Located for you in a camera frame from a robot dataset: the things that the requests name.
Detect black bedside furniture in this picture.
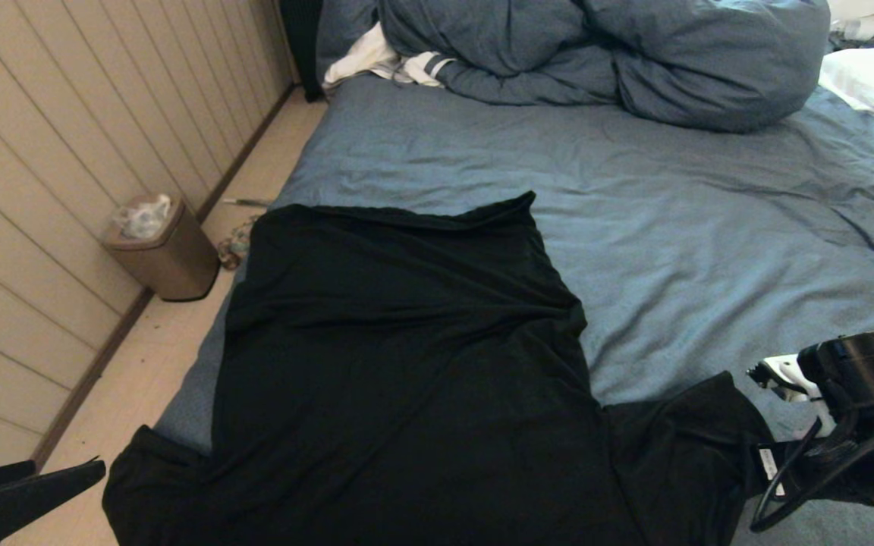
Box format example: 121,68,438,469
279,0,325,103

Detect white striped garment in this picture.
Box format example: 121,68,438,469
322,21,454,88

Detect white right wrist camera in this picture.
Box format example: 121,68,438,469
747,355,838,439

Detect crumpled blue duvet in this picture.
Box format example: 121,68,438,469
316,0,832,133

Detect bronze trash bin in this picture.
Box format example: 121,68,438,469
101,193,219,302

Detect green patterned slippers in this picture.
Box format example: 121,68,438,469
217,216,259,271

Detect blue bed sheet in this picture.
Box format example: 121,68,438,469
150,72,874,546

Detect black printed t-shirt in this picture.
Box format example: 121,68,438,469
101,191,778,546

